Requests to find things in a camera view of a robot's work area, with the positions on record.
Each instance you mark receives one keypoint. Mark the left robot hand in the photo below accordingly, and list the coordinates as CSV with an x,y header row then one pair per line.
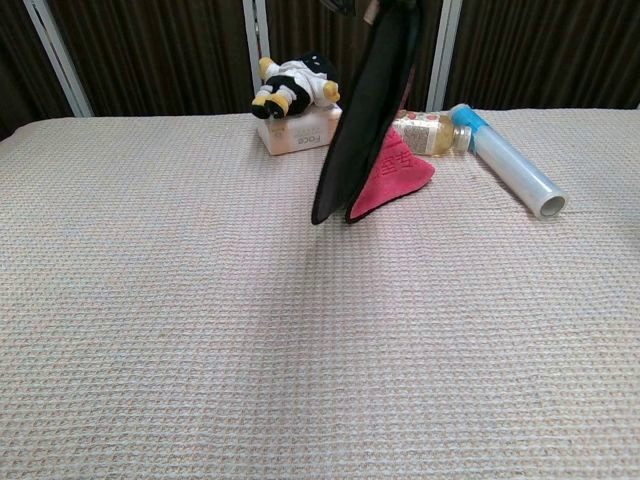
x,y
345,5

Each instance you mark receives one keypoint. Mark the pink cloth with black trim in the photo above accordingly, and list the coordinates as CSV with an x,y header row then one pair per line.
x,y
370,115

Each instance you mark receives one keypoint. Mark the black white yellow plush doll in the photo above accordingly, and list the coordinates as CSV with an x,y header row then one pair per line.
x,y
295,85

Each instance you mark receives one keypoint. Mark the pink tissue box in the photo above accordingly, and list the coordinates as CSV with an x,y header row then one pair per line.
x,y
300,135

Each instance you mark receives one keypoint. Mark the amber liquid plastic bottle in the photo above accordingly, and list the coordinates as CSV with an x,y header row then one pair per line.
x,y
425,132

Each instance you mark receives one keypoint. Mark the dark pleated curtain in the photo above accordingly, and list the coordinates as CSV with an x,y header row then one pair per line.
x,y
150,50

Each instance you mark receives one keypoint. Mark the beige woven tablecloth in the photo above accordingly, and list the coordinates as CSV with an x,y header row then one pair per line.
x,y
200,350

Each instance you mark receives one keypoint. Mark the white metal frame post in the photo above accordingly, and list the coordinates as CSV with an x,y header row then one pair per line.
x,y
444,55
256,30
55,55

